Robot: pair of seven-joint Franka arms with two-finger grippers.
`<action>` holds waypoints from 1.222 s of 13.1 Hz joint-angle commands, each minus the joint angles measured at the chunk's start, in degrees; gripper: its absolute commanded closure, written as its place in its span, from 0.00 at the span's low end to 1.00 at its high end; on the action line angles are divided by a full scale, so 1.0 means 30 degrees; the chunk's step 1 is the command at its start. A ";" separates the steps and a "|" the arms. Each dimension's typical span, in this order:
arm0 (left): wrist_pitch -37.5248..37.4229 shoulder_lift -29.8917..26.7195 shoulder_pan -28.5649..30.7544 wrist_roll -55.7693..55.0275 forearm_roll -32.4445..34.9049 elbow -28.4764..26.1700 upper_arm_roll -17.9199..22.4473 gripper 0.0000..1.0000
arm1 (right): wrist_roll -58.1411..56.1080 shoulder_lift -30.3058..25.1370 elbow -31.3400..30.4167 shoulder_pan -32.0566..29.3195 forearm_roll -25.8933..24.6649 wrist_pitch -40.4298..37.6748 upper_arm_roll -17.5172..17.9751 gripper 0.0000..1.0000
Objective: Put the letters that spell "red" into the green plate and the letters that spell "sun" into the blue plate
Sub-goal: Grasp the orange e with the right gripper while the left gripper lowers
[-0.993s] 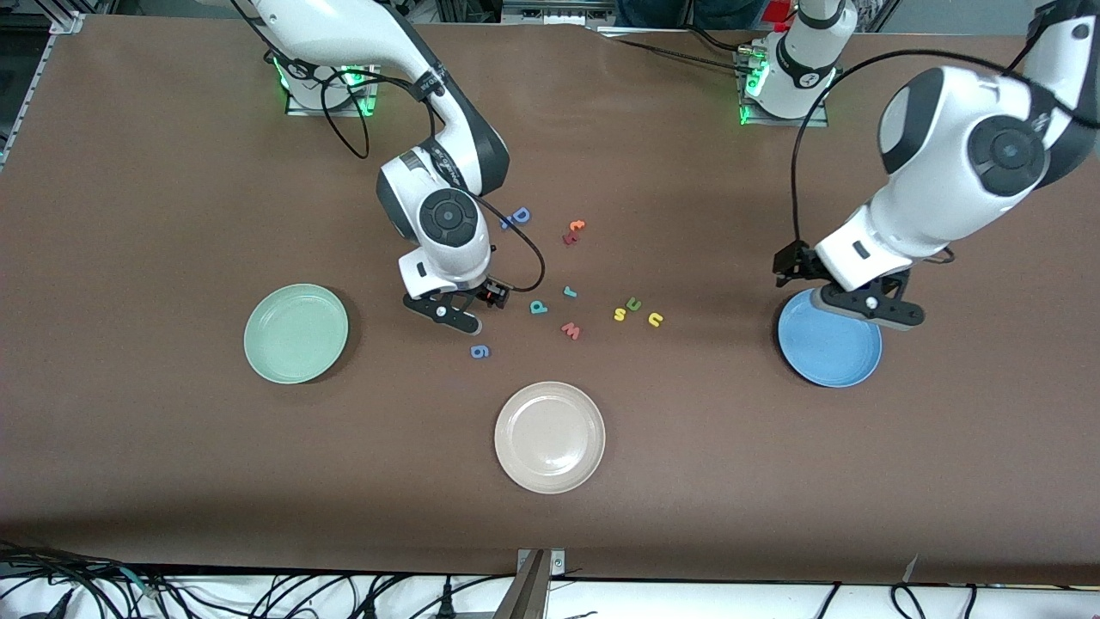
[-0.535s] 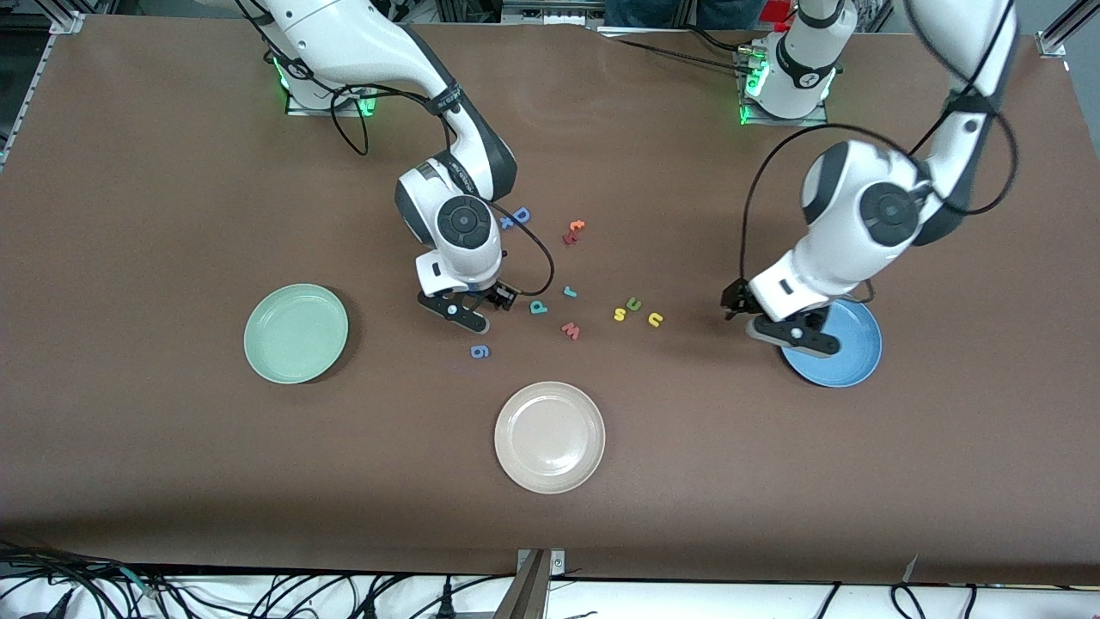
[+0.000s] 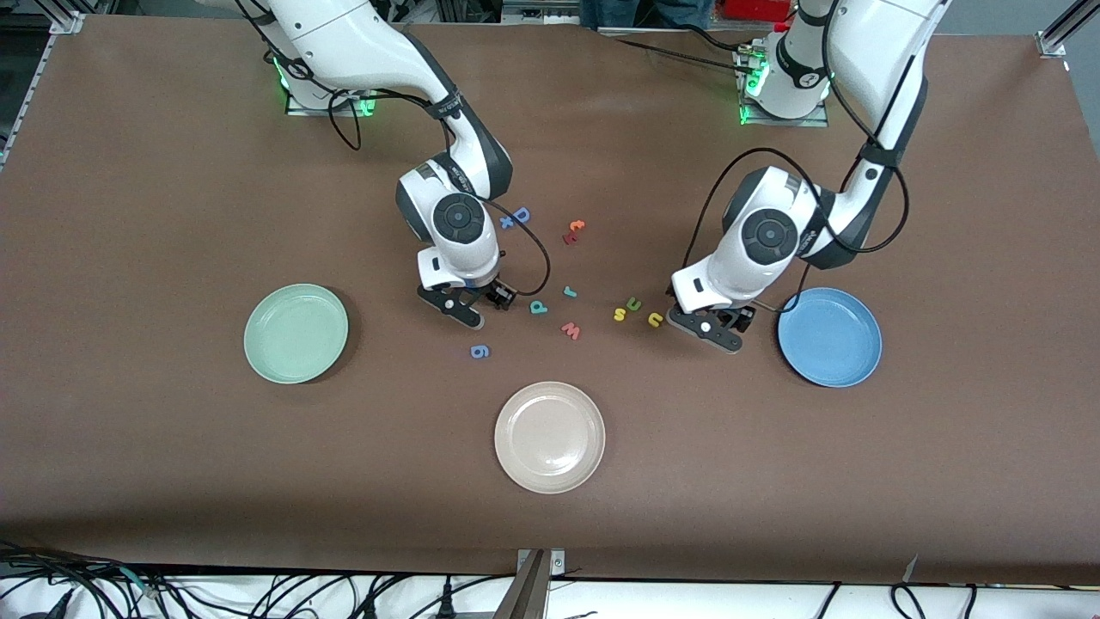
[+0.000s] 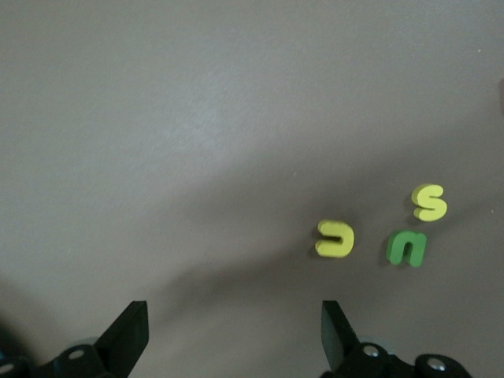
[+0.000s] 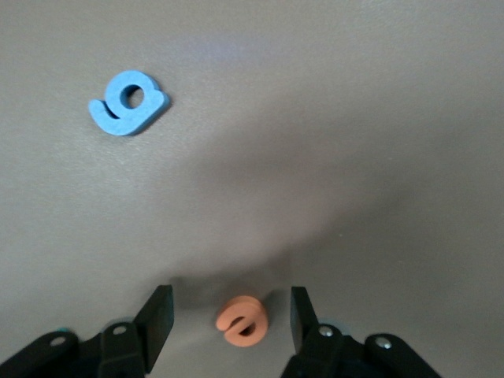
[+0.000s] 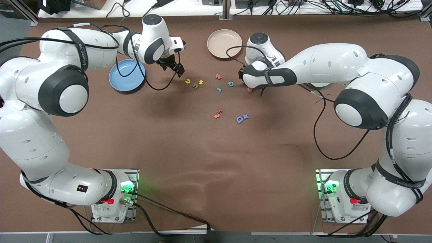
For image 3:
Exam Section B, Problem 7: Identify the blue plate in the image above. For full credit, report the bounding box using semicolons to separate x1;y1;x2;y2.
777;286;883;389

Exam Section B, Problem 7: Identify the beige plate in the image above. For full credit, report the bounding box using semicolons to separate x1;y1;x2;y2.
493;381;607;495

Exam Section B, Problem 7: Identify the light green plate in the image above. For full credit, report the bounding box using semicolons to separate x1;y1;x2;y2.
243;283;350;384

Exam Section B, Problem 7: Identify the red box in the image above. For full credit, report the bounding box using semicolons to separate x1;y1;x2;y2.
722;0;796;22

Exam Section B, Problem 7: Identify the person in blue jeans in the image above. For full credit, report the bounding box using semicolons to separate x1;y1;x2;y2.
580;0;714;31

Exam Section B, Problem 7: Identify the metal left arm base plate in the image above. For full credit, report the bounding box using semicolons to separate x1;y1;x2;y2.
739;47;830;128

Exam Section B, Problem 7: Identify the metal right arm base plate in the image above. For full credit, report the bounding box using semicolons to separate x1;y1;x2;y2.
285;52;379;117

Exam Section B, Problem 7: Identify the metal table edge bracket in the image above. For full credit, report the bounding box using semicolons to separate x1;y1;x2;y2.
494;549;566;619

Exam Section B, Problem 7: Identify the black cable with plug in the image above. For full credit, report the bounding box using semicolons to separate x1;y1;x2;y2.
348;574;405;619
404;574;456;619

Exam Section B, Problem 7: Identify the looped black cable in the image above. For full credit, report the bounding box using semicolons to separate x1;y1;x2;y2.
889;583;927;619

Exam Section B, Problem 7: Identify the grey plug cable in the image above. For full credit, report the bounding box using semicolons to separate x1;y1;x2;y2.
26;589;78;619

